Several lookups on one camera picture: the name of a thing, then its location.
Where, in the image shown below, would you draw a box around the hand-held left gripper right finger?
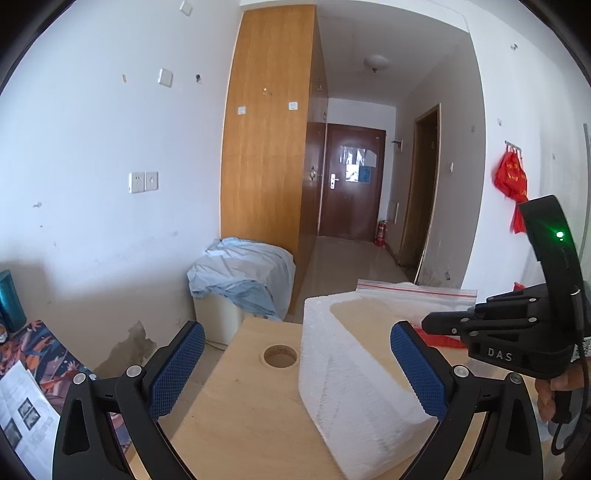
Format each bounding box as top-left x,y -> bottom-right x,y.
390,320 -> 544,480

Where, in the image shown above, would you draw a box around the white foam box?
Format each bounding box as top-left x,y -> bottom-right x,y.
298,279 -> 444,478

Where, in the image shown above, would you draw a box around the black cable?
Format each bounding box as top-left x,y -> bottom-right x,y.
551,418 -> 578,456

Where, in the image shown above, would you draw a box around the red hanging bag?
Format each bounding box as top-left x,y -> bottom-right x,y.
493,150 -> 529,234

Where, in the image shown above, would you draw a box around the person's right hand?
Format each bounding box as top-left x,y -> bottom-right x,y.
536,357 -> 586,423

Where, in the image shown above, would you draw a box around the paper booklet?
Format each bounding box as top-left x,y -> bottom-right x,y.
0,360 -> 61,478

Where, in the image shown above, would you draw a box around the papers on door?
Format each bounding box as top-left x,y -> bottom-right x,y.
341,144 -> 377,182

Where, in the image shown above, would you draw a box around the teal container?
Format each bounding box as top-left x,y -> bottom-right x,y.
0,270 -> 26,333

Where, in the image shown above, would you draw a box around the light blue cloth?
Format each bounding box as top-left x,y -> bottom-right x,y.
187,237 -> 296,321

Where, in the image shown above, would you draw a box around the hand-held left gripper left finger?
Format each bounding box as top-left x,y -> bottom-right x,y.
52,320 -> 206,480

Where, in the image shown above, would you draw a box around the printed blanket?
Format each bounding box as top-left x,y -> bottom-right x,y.
0,320 -> 134,448

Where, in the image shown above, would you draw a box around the wooden door frame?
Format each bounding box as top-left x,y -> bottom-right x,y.
398,104 -> 441,278

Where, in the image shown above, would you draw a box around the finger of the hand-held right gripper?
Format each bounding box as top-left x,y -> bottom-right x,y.
475,282 -> 552,312
421,310 -> 543,342

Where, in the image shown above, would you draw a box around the clear zip bag red strip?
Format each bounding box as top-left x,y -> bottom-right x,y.
355,278 -> 477,352

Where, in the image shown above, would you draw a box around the white bin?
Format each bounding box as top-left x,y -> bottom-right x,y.
193,295 -> 245,346

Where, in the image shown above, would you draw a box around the brown entry door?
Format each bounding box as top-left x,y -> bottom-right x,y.
318,122 -> 386,241

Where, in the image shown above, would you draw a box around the wooden wardrobe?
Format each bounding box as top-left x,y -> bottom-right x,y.
219,4 -> 329,319

